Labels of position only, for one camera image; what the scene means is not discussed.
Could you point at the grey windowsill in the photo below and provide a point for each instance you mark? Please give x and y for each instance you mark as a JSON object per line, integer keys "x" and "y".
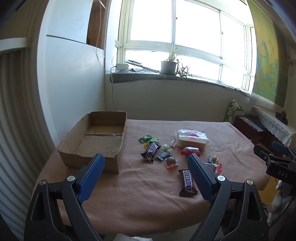
{"x": 143, "y": 77}

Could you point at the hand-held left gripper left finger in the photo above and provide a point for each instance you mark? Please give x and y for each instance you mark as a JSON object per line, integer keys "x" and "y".
{"x": 92, "y": 178}

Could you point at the potted spider plant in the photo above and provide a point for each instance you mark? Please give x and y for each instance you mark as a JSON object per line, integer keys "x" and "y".
{"x": 168, "y": 67}

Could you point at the dark wooden cabinet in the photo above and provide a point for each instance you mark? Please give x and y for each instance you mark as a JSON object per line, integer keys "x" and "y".
{"x": 252, "y": 132}

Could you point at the green candy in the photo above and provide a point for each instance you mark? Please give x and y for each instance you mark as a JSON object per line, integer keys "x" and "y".
{"x": 165, "y": 147}

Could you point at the light green candy packet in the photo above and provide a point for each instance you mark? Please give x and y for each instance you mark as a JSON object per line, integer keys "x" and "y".
{"x": 154, "y": 139}

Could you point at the red clear dried fruit packet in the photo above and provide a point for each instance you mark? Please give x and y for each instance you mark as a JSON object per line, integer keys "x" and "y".
{"x": 190, "y": 151}

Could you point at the small trailing plant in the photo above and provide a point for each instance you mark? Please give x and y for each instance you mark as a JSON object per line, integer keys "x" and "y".
{"x": 182, "y": 71}

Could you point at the pink white candy wrapper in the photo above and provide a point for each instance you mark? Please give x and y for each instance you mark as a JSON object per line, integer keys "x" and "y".
{"x": 215, "y": 168}

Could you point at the small dark figurine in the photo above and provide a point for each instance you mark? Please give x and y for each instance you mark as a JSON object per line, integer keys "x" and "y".
{"x": 282, "y": 115}

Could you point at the white adapter box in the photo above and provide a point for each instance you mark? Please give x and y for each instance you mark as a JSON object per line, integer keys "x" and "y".
{"x": 121, "y": 67}

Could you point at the dark green candy packet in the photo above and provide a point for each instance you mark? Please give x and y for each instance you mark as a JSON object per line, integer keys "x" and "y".
{"x": 145, "y": 138}

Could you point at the cardboard box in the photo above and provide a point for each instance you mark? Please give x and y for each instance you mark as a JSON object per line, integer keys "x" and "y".
{"x": 101, "y": 143}

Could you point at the dark long stick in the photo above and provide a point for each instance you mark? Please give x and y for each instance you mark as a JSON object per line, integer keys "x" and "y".
{"x": 148, "y": 68}

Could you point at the white lace cloth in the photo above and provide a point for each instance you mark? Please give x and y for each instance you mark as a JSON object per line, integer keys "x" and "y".
{"x": 272, "y": 120}

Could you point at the round chocolate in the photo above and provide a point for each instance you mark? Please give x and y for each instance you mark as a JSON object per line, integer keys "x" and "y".
{"x": 171, "y": 161}

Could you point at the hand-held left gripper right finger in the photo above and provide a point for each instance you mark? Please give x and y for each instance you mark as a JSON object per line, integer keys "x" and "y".
{"x": 198, "y": 178}

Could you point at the colourful candy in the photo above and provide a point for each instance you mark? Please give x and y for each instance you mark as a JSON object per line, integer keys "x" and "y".
{"x": 212, "y": 158}

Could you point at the yellow candy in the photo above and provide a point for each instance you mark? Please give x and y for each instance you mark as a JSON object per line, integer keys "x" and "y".
{"x": 146, "y": 145}

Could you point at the white cabinet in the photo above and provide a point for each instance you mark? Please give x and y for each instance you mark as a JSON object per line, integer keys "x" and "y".
{"x": 74, "y": 81}

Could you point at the white ribbed door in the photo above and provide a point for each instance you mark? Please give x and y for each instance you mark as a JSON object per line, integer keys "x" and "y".
{"x": 18, "y": 115}

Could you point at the small pink sachet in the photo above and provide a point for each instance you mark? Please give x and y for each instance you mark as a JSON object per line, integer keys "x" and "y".
{"x": 173, "y": 143}

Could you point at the black patterned candy packet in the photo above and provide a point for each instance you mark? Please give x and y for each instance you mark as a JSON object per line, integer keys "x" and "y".
{"x": 163, "y": 155}

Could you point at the clear bag of wafers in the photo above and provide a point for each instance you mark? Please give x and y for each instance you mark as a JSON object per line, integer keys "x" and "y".
{"x": 190, "y": 139}

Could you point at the green printed bag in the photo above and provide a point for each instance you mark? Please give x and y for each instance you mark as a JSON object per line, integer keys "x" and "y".
{"x": 232, "y": 109}

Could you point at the white framed window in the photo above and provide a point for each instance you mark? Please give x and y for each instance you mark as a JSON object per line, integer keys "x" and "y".
{"x": 174, "y": 23}

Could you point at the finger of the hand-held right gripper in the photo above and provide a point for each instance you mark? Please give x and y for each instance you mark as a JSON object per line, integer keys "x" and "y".
{"x": 281, "y": 147}
{"x": 262, "y": 151}

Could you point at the landscape wall poster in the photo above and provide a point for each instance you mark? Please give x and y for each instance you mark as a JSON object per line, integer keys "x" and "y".
{"x": 268, "y": 69}

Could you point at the brown chocolate bar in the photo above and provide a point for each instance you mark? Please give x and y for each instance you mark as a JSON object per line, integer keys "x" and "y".
{"x": 150, "y": 151}
{"x": 187, "y": 183}

